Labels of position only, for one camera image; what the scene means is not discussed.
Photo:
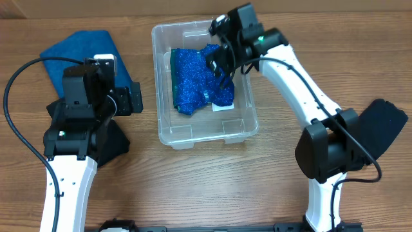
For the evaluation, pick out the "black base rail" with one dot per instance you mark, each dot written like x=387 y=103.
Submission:
x=130 y=226

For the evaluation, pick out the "blue terry towel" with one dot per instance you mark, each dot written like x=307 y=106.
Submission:
x=78 y=46

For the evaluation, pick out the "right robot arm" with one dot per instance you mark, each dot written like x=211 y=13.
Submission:
x=328 y=148

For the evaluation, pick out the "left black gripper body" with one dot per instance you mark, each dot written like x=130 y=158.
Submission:
x=114 y=104

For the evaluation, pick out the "clear plastic storage bin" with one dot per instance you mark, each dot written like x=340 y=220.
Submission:
x=182 y=131

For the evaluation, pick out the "white label sticker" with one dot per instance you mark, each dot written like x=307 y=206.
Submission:
x=222 y=108

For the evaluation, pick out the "black cloth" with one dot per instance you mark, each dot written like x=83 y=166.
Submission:
x=380 y=124
x=82 y=138

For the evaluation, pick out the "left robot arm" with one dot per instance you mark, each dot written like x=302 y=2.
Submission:
x=68 y=190

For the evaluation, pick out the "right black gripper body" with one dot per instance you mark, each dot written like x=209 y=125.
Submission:
x=240 y=59

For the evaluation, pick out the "sparkly blue fabric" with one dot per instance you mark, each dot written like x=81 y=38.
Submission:
x=194 y=85

